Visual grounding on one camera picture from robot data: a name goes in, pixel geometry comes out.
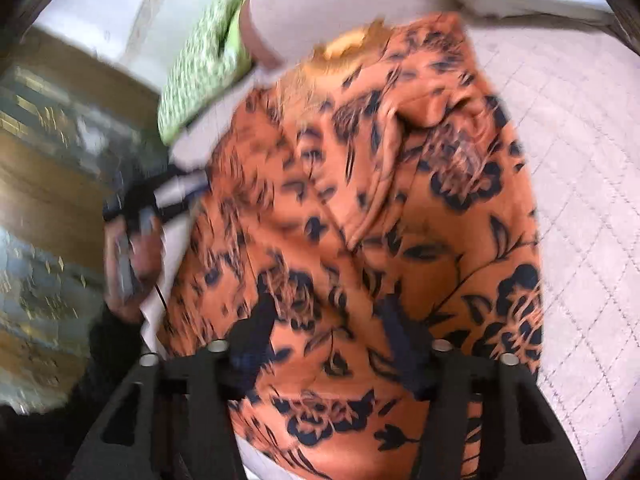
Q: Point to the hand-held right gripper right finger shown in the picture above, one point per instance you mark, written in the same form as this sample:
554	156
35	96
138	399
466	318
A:
402	340

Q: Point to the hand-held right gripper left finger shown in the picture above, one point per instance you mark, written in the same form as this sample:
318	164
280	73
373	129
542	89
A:
255	340

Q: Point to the orange floral garment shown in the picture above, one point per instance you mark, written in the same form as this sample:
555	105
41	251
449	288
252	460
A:
350	185

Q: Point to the person's left hand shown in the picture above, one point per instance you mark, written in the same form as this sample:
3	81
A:
147	260

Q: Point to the wooden door with glass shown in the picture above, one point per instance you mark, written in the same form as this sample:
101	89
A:
50	175

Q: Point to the green patterned folded blanket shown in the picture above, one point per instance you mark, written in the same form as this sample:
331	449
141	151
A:
200	70

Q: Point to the pink quilted sofa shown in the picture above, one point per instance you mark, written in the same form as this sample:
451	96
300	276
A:
575	160

